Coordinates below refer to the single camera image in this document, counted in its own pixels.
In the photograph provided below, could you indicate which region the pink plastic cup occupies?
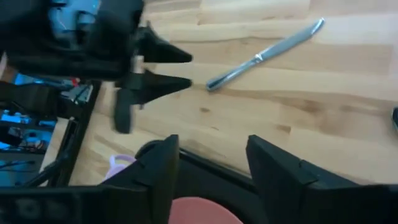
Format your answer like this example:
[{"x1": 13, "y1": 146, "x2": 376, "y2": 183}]
[{"x1": 103, "y1": 153, "x2": 137, "y2": 182}]

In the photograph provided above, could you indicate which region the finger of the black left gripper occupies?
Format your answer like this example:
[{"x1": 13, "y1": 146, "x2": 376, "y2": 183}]
[
  {"x1": 138, "y1": 26, "x2": 193, "y2": 65},
  {"x1": 135, "y1": 70, "x2": 192, "y2": 105}
]

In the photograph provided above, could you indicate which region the silver table knife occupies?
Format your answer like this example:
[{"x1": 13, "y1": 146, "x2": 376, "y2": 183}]
[{"x1": 205, "y1": 17, "x2": 326, "y2": 93}]

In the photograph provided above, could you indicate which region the black table edge rail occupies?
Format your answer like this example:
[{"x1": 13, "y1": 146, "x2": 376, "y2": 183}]
[{"x1": 23, "y1": 80, "x2": 102, "y2": 187}]

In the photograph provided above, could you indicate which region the red plate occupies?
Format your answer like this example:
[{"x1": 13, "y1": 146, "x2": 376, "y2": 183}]
[{"x1": 167, "y1": 196, "x2": 244, "y2": 224}]

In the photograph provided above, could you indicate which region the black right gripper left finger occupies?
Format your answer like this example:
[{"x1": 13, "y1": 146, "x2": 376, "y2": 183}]
[{"x1": 0, "y1": 134, "x2": 180, "y2": 224}]

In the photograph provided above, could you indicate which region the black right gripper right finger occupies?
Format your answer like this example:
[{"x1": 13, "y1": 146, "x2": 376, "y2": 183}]
[{"x1": 247, "y1": 134, "x2": 398, "y2": 224}]

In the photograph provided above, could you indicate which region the blue-grey bowl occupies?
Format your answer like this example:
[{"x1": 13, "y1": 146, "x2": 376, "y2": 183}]
[{"x1": 391, "y1": 106, "x2": 398, "y2": 132}]

